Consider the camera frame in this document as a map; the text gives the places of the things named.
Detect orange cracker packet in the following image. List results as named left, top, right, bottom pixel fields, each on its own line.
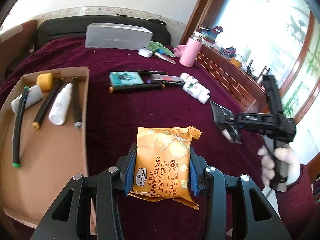
left=129, top=126, right=202, bottom=210

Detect white green label bottle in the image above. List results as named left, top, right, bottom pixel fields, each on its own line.
left=182, top=82, right=210, bottom=99

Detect white bottle purple label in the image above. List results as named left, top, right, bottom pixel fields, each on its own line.
left=48, top=83, right=73, bottom=126

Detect clear case red contents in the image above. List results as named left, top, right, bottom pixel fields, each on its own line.
left=151, top=74, right=183, bottom=82

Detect black marker green cap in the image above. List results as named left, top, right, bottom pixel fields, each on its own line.
left=12, top=86, right=29, bottom=168

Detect white squeeze tube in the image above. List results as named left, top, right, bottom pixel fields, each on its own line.
left=11, top=85, right=43, bottom=114

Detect yellow round jar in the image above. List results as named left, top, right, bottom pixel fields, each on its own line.
left=36, top=73, right=53, bottom=91

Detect black foil pouch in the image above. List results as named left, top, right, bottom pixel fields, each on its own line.
left=209, top=100, right=242, bottom=144

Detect white wall charger plug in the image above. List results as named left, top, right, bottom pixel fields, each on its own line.
left=197, top=93, right=210, bottom=104

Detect white red label pill bottle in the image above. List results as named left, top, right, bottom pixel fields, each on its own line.
left=180, top=72, right=199, bottom=84

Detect right white gloved hand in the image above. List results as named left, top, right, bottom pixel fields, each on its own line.
left=258, top=145, right=301, bottom=186

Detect wooden window sill ledge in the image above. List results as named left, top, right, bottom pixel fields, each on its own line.
left=182, top=0, right=319, bottom=124

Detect maroon bed blanket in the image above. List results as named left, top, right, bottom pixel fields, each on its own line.
left=0, top=36, right=301, bottom=240

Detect black marker orange cap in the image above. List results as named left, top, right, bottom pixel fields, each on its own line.
left=109, top=83, right=165, bottom=94

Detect brown cardboard tray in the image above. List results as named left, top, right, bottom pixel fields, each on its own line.
left=1, top=72, right=88, bottom=228

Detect teal card box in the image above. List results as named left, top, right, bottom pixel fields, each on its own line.
left=109, top=71, right=144, bottom=87

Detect pink toothpaste tube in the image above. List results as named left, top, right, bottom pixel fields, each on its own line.
left=154, top=52, right=176, bottom=64

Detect small white multiport charger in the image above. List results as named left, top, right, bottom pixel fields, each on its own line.
left=138, top=48, right=153, bottom=58

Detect pink cloth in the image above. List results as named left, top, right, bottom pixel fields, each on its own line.
left=172, top=44, right=186, bottom=57

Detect pink thermos bottle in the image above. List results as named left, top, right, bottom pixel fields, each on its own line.
left=179, top=31, right=203, bottom=68

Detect green cloth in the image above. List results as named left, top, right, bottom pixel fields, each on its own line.
left=147, top=41, right=175, bottom=57

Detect grey long box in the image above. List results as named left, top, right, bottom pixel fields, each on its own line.
left=85, top=23, right=153, bottom=50

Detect black headboard cushion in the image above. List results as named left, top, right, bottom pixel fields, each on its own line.
left=35, top=15, right=171, bottom=50

